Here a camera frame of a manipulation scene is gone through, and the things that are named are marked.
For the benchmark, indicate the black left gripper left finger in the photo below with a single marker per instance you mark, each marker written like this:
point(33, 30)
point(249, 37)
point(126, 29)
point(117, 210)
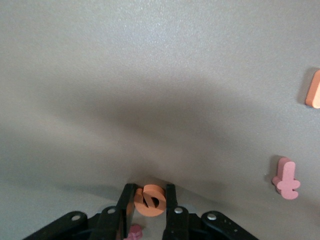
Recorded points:
point(112, 225)

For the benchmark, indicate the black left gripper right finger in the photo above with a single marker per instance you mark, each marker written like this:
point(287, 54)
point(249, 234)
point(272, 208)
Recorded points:
point(175, 222)

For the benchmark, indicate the dark red foam bar letter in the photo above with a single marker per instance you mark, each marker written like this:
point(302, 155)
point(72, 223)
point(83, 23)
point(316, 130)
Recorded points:
point(135, 231)

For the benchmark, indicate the orange foam letter e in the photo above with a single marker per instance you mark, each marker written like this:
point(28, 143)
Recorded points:
point(150, 212)

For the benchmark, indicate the pink foam letter t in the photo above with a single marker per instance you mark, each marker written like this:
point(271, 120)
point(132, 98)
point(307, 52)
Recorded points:
point(287, 180)

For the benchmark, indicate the orange foam letter v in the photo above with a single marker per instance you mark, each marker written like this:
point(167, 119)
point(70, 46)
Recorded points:
point(313, 95)

